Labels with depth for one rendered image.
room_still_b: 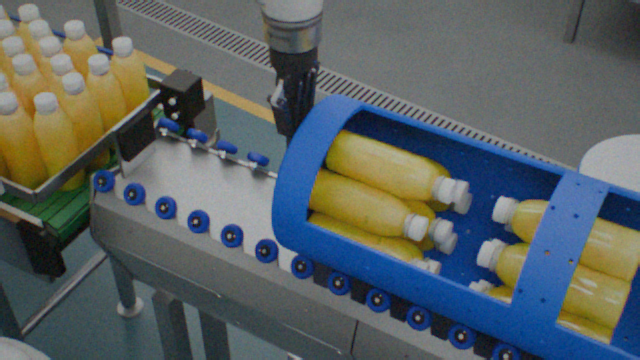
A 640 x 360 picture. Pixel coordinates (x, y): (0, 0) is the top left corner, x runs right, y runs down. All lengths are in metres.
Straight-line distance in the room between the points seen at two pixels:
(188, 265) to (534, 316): 0.69
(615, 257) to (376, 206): 0.36
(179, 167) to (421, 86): 1.96
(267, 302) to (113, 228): 0.37
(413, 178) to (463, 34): 2.63
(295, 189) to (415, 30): 2.65
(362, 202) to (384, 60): 2.39
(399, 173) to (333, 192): 0.11
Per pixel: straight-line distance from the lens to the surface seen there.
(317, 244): 1.28
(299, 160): 1.26
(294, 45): 1.18
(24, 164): 1.69
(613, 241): 1.21
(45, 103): 1.60
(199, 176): 1.65
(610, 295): 1.21
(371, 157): 1.27
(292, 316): 1.48
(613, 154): 1.61
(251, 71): 3.56
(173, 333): 1.90
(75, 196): 1.71
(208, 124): 2.01
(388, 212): 1.26
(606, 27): 4.06
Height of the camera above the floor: 2.02
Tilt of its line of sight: 43 degrees down
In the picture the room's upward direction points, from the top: straight up
